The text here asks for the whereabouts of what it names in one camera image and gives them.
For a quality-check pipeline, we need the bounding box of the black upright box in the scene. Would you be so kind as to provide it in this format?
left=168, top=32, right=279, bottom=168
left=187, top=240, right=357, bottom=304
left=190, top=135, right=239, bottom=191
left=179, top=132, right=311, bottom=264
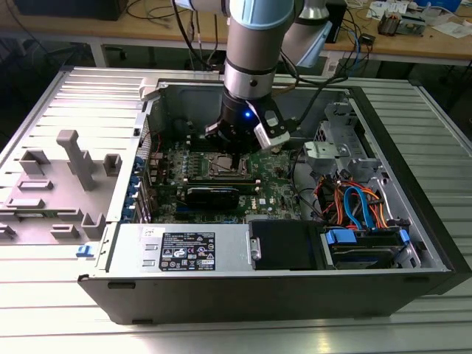
left=326, top=1, right=348, bottom=44

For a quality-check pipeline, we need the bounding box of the black equipment box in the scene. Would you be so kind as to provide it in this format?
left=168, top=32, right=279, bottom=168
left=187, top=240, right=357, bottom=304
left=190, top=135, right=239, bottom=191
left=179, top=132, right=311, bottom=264
left=14, top=0, right=128, bottom=21

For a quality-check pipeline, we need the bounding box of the red orange wire bundle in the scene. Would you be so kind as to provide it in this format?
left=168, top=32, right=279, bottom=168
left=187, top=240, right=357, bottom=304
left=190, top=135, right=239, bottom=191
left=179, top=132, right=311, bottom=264
left=316, top=176, right=350, bottom=226

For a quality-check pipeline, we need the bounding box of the black PC case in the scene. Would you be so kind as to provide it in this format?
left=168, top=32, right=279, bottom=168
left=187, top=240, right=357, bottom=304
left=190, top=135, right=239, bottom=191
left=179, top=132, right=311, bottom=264
left=77, top=75, right=472, bottom=326

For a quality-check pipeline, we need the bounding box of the black graphics card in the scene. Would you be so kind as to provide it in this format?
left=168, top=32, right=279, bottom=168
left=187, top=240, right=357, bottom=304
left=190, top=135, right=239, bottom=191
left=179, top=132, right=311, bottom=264
left=183, top=185, right=241, bottom=212

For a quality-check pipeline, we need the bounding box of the blue wire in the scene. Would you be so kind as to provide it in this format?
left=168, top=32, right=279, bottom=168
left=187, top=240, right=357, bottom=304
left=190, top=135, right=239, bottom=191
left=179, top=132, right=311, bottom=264
left=341, top=185, right=374, bottom=232

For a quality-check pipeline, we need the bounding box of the blue plastic clip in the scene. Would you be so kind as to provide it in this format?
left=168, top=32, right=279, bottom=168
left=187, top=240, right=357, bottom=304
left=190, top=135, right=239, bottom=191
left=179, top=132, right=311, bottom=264
left=74, top=243, right=94, bottom=260

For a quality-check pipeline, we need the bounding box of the copper coil transformer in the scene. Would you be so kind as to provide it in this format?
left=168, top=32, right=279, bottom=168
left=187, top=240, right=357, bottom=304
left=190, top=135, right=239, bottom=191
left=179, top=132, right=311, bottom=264
left=378, top=10, right=402, bottom=37

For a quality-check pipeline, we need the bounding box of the silver drive cage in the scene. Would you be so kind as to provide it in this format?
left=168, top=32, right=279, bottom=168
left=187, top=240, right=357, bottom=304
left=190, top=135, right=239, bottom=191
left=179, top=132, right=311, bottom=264
left=302, top=101, right=386, bottom=185

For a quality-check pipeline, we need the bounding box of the silver power supply unit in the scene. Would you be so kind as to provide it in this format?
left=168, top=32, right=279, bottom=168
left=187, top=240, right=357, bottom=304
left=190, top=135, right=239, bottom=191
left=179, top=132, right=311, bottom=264
left=106, top=223, right=252, bottom=276

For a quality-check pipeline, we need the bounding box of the grey parts rack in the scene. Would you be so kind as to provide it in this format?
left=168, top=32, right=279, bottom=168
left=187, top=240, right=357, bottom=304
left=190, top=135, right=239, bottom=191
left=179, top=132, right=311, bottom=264
left=0, top=128, right=125, bottom=244

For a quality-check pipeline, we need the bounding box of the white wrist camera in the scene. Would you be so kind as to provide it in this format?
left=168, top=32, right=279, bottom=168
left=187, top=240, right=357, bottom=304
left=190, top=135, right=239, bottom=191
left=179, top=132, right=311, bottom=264
left=253, top=109, right=292, bottom=150

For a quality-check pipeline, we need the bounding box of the thick black cable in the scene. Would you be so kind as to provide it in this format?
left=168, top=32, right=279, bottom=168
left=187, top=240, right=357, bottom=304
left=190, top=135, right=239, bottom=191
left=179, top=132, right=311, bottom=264
left=289, top=147, right=325, bottom=223

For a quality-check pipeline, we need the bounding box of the grey corner fixture block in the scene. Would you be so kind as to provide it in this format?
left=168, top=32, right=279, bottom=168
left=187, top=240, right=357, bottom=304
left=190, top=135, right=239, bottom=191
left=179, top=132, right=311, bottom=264
left=139, top=75, right=164, bottom=101

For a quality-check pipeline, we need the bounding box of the black drive bay cover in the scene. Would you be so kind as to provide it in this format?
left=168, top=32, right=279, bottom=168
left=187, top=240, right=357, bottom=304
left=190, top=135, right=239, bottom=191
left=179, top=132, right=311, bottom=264
left=249, top=219, right=322, bottom=272

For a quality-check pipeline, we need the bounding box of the wooden workbench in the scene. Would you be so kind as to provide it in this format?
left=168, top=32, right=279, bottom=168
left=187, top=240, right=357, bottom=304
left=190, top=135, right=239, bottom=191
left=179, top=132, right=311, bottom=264
left=0, top=0, right=472, bottom=69

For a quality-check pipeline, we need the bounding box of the blue hanging cable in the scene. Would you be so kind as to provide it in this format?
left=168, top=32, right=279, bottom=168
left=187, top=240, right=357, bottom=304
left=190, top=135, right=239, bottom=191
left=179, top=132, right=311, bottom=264
left=350, top=28, right=367, bottom=73

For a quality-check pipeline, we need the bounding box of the green motherboard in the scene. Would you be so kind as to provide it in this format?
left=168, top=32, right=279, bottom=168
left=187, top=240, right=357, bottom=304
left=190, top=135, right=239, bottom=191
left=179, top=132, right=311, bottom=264
left=147, top=134, right=320, bottom=226

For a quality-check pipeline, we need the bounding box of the white paper sheet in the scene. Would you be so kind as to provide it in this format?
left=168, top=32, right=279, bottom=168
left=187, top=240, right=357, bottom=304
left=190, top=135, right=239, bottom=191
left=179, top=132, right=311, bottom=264
left=431, top=20, right=472, bottom=40

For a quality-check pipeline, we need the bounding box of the hard disk in blue carrier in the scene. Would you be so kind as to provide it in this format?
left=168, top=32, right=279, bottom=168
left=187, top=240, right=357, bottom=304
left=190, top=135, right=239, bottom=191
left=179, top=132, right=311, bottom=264
left=320, top=225, right=411, bottom=271

